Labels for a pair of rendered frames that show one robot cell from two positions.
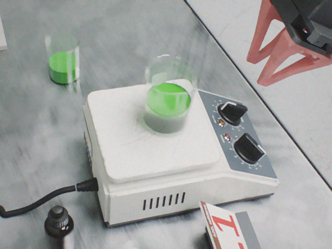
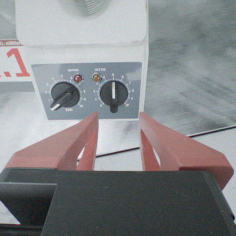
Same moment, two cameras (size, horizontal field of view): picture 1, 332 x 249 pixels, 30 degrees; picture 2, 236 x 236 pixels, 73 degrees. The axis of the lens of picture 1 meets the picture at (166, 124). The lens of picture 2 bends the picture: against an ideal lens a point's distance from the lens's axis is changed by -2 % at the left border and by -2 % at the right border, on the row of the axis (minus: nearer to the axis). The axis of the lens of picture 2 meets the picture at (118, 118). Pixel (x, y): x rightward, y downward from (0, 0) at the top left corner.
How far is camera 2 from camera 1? 0.61 m
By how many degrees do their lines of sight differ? 39
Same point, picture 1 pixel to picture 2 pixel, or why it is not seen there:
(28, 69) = not seen: outside the picture
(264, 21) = (159, 140)
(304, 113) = not seen: hidden behind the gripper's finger
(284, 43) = (40, 149)
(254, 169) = (46, 96)
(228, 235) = (7, 62)
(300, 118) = (125, 169)
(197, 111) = (90, 36)
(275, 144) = (102, 138)
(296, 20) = (54, 214)
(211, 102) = (126, 75)
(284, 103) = not seen: hidden behind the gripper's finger
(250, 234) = (21, 87)
